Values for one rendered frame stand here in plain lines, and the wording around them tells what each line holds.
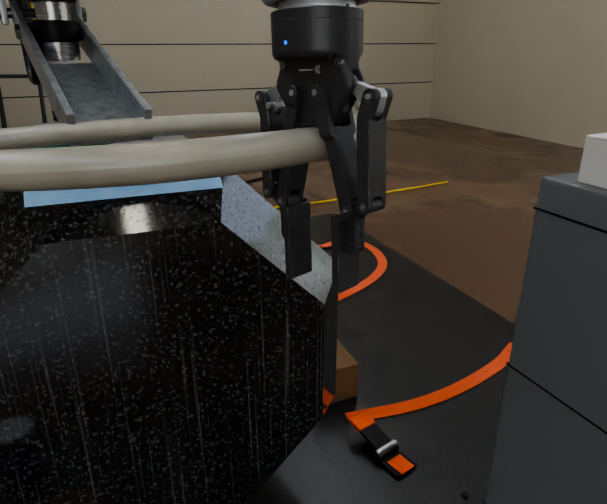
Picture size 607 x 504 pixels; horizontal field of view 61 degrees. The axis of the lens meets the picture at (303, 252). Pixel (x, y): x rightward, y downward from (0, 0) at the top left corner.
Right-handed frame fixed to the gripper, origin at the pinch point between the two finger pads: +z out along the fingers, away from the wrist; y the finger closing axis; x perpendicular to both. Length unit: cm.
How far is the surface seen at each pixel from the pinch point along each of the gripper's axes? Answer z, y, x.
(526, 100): 8, 199, -589
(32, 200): 1, 55, 5
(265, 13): -96, 447, -422
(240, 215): 7.1, 39.0, -23.2
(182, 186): 1.4, 44.7, -15.6
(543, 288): 23, -1, -61
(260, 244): 12.5, 36.5, -25.3
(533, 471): 62, -4, -60
